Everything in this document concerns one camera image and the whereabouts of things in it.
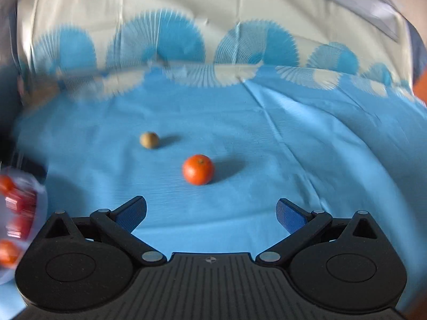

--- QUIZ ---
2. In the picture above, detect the blue sofa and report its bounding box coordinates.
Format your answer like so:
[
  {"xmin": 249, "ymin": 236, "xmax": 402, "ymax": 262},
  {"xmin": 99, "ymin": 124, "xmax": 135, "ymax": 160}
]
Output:
[{"xmin": 0, "ymin": 62, "xmax": 22, "ymax": 135}]

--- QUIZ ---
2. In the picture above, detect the blue patterned tablecloth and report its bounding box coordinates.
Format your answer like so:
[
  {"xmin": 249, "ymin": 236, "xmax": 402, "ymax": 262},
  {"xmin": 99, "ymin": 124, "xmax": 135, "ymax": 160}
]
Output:
[{"xmin": 1, "ymin": 0, "xmax": 426, "ymax": 311}]

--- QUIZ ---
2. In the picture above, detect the light blue plate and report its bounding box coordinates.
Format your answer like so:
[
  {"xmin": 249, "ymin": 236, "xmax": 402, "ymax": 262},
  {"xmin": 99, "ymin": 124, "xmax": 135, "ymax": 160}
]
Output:
[{"xmin": 1, "ymin": 168, "xmax": 48, "ymax": 284}]

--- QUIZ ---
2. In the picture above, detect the wrapped orange right in plate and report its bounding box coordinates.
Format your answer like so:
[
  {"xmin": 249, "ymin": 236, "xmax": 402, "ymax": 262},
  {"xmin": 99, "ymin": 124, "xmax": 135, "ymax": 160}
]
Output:
[{"xmin": 0, "ymin": 239, "xmax": 22, "ymax": 269}]

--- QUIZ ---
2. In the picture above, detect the orange tangerine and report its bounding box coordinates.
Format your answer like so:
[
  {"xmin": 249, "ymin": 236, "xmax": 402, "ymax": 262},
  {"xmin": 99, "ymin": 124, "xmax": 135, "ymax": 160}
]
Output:
[
  {"xmin": 182, "ymin": 155, "xmax": 215, "ymax": 186},
  {"xmin": 0, "ymin": 175, "xmax": 15, "ymax": 196}
]

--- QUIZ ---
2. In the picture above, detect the tan longan far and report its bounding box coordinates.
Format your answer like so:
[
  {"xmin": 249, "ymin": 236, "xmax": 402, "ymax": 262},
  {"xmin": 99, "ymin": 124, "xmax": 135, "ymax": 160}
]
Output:
[{"xmin": 140, "ymin": 131, "xmax": 160, "ymax": 150}]

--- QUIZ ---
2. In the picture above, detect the red candy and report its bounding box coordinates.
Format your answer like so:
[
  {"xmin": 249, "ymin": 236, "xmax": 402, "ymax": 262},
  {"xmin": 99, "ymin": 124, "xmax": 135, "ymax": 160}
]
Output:
[
  {"xmin": 6, "ymin": 215, "xmax": 33, "ymax": 240},
  {"xmin": 5, "ymin": 189, "xmax": 37, "ymax": 214}
]

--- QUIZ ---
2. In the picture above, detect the orange tangerine near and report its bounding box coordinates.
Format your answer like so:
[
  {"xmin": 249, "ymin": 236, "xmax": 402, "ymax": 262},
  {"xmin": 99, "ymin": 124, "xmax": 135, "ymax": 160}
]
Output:
[{"xmin": 182, "ymin": 155, "xmax": 215, "ymax": 186}]

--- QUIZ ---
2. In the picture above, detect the orange tangerine far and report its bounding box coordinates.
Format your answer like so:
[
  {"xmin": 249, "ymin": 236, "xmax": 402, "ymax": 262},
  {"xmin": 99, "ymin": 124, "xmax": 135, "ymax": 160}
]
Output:
[{"xmin": 0, "ymin": 175, "xmax": 15, "ymax": 196}]

